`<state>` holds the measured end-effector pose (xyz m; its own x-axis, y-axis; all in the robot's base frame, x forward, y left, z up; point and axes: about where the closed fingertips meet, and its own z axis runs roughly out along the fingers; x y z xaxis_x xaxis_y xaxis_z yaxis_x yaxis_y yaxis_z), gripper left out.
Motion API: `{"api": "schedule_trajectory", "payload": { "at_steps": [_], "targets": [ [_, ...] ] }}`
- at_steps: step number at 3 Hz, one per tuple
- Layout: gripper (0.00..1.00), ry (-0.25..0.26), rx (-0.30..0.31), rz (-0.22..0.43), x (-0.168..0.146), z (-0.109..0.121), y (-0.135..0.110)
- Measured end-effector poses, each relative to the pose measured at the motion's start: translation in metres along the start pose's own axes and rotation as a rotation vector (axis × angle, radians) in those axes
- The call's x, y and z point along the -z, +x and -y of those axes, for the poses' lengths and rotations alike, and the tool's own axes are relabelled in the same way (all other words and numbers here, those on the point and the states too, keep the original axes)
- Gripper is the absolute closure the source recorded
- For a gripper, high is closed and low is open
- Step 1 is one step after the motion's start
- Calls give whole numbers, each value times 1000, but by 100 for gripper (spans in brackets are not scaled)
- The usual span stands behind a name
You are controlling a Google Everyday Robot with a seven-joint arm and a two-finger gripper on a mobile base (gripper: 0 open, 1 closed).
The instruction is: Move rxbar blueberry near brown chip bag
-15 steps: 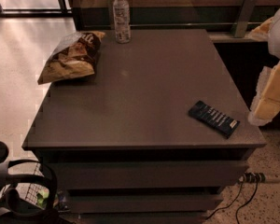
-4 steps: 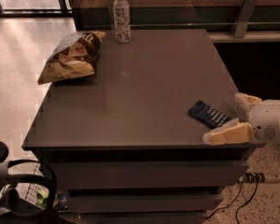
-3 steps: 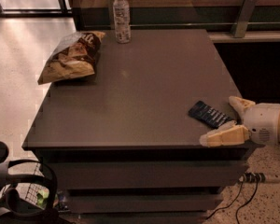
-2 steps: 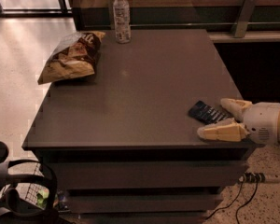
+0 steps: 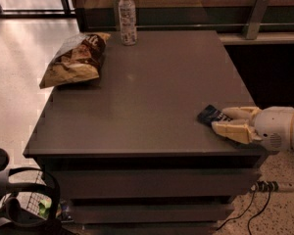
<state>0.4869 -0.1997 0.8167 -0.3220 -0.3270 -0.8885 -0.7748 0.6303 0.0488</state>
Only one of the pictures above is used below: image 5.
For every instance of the grey metal shelf bracket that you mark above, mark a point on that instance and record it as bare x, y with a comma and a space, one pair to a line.
252, 27

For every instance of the upper grey drawer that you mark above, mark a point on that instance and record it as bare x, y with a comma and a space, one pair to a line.
149, 183

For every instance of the white power strip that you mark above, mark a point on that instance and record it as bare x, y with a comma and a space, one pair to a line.
272, 186

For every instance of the grey drawer cabinet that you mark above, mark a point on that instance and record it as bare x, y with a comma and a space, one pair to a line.
142, 114

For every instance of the grey drawer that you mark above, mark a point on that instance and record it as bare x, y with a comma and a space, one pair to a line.
150, 214
149, 183

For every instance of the lower grey drawer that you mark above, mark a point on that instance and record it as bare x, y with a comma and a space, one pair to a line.
150, 214

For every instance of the brown chip bag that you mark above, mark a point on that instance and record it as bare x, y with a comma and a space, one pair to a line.
79, 59

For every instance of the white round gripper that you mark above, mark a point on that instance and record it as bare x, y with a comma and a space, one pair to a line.
273, 126

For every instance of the wire mesh basket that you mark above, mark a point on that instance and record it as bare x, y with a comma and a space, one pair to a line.
44, 202

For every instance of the dark blue rxbar wrapper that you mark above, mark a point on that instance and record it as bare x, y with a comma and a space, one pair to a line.
211, 114

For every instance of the clear plastic water bottle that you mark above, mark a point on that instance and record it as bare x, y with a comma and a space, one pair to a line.
127, 18

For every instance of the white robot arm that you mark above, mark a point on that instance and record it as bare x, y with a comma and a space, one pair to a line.
272, 128

